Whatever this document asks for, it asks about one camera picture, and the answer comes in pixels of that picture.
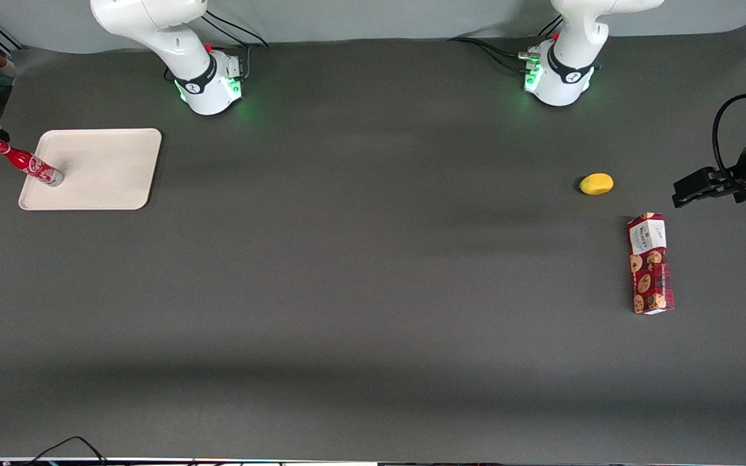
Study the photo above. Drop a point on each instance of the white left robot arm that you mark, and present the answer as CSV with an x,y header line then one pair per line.
x,y
574,39

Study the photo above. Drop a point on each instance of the red coke bottle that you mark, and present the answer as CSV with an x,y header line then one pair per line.
x,y
31,166

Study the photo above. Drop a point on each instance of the grey shoe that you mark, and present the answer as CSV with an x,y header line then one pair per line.
x,y
2,71

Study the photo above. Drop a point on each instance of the red cookie box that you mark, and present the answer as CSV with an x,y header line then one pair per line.
x,y
650,272

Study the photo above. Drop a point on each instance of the yellow lemon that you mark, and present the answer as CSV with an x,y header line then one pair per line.
x,y
596,184

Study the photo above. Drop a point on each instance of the cream plastic tray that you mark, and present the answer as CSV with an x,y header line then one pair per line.
x,y
107,168

